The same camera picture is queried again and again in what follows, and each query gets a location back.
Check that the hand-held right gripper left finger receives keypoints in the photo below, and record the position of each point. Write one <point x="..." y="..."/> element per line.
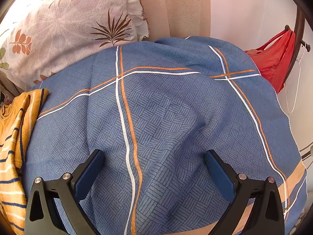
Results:
<point x="90" y="176"/>

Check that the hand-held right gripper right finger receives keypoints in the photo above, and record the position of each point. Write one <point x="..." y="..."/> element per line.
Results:
<point x="220" y="176"/>

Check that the yellow striped towel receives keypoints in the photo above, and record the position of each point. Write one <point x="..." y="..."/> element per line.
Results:
<point x="14" y="132"/>

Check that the blue patterned bedsheet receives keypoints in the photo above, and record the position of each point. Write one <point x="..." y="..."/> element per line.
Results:
<point x="171" y="115"/>

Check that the red plastic bag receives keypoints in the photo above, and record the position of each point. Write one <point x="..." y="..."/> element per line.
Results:
<point x="271" y="63"/>

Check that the leaf print pillow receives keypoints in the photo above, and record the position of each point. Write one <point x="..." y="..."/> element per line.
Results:
<point x="61" y="24"/>

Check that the dark metal coat rack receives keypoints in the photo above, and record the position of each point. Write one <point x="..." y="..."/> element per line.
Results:
<point x="298" y="24"/>

